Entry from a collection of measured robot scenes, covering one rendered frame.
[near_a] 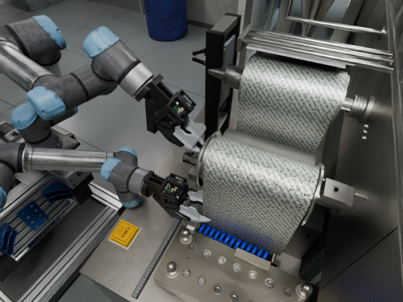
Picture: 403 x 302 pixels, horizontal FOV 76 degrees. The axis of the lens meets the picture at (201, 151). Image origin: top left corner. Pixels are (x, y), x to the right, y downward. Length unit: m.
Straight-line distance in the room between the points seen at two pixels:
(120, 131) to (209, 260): 2.08
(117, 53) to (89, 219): 1.41
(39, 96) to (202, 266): 0.57
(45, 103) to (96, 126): 2.16
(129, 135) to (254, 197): 2.11
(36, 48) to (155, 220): 0.69
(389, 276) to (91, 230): 1.62
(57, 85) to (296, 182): 0.56
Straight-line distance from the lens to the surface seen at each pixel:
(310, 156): 0.73
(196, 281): 0.74
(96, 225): 1.81
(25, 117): 1.31
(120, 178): 0.79
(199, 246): 0.77
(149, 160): 2.33
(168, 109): 0.58
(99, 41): 0.62
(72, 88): 0.67
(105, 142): 2.60
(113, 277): 0.92
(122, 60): 0.61
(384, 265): 0.42
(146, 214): 0.98
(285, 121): 0.73
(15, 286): 1.88
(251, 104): 0.72
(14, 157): 0.95
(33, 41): 1.02
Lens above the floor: 1.74
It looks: 48 degrees down
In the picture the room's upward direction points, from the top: straight up
